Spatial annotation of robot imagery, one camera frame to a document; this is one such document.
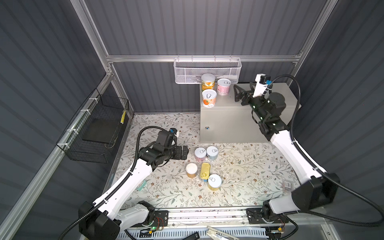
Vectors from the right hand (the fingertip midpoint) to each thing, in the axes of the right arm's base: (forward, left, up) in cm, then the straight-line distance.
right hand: (244, 84), depth 68 cm
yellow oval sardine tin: (-23, +18, -43) cm, 52 cm away
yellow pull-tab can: (-30, +13, -41) cm, 53 cm away
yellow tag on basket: (-2, +64, -19) cm, 66 cm away
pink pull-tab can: (-13, +21, -41) cm, 47 cm away
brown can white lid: (-24, +26, -40) cm, 53 cm away
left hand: (-18, +31, -27) cm, 45 cm away
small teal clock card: (-30, +52, -43) cm, 74 cm away
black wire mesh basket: (-17, +74, -17) cm, 77 cm away
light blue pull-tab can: (-13, +13, -40) cm, 44 cm away
